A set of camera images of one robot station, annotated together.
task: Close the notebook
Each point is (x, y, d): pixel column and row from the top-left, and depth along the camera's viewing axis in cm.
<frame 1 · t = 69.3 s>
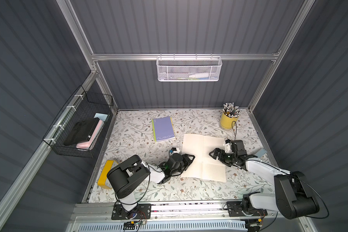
left hand: (197, 161, 84), fingers open
right hand: (215, 157, 89), fingers open
purple cover notebook: (163, 128, 111), on the table
cream open lined notebook: (203, 166, 89), point 2 cm above the table
yellow pencil cup: (228, 123, 101), point 10 cm above the table
bundle of pencils: (231, 111, 96), point 19 cm above the table
light blue phone: (261, 152, 92), point 5 cm above the table

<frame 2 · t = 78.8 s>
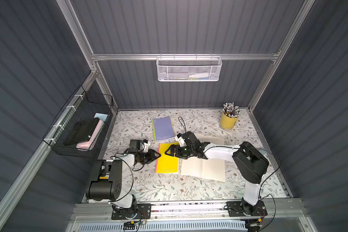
left hand: (159, 157, 90), fingers open
right hand: (169, 156, 85), fingers open
yellow cover notebook: (166, 164, 91), point 2 cm above the table
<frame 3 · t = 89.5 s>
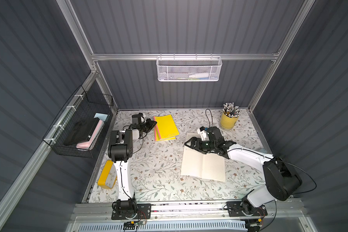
left hand: (159, 121, 105), fingers closed
right hand: (189, 147, 84), fingers open
yellow cover notebook: (166, 127, 110), on the table
yellow framed box: (108, 176, 78), point 9 cm above the table
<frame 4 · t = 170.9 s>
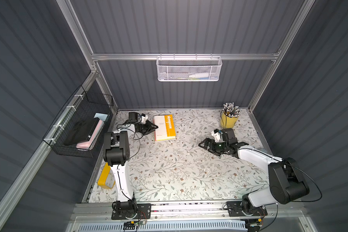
left hand: (158, 127, 100), fingers closed
right hand: (203, 148, 87), fingers open
white orange notebook: (166, 129, 104), point 5 cm above the table
